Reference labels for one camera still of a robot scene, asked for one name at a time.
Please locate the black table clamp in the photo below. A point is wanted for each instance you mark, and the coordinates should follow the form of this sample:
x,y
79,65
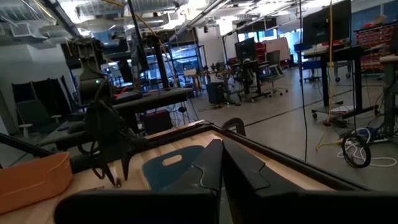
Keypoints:
x,y
233,122

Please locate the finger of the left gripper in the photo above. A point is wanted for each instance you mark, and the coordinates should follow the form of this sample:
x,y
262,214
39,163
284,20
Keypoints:
x,y
127,168
107,172

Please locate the grey office chair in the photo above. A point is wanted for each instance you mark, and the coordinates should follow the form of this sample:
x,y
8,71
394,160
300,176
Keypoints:
x,y
273,59

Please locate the red parts bin shelf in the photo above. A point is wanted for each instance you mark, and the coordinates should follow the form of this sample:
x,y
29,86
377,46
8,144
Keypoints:
x,y
373,40

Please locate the small black monitor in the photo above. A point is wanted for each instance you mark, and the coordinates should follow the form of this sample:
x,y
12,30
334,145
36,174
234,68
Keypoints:
x,y
245,49

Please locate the red black equipment case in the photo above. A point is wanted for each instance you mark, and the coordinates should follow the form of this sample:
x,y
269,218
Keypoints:
x,y
157,122

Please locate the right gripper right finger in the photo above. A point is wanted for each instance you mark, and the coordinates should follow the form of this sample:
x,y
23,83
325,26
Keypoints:
x,y
280,205

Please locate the black computer tower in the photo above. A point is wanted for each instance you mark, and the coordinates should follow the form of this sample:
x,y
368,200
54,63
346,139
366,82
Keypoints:
x,y
216,92

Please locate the black workbench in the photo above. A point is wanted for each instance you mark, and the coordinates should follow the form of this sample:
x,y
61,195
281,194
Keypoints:
x,y
149,98

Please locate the dark office chair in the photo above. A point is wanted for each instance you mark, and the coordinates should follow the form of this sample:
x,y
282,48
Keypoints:
x,y
34,115

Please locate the black standing desk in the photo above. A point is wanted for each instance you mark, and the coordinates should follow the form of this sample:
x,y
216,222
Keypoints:
x,y
342,53

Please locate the pink partition board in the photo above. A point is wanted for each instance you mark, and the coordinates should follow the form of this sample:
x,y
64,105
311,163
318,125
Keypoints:
x,y
278,46

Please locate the orange plastic bin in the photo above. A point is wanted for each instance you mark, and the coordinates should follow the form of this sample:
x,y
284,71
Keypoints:
x,y
31,183

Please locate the black copper Duracell AAA battery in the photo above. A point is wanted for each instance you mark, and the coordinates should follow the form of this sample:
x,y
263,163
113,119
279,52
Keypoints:
x,y
118,183

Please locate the teal plastic bin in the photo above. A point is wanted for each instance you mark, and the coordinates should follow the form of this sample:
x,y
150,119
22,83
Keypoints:
x,y
161,177

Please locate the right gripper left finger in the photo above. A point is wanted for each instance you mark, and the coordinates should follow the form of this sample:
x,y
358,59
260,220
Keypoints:
x,y
174,205

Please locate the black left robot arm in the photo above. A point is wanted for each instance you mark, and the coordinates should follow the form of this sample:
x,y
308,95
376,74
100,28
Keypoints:
x,y
90,81

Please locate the large black monitor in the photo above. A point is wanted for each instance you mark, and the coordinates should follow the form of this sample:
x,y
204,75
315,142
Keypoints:
x,y
326,25

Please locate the black office desk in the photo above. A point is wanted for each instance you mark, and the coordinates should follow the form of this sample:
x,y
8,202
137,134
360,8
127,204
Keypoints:
x,y
248,67

